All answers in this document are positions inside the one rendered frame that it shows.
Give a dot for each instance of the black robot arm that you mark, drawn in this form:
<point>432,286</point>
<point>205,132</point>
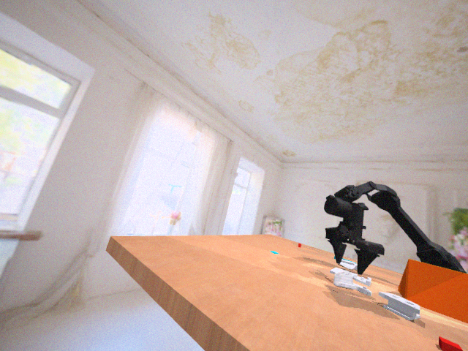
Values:
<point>342,205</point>

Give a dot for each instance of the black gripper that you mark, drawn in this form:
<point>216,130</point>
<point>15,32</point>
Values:
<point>368,250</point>

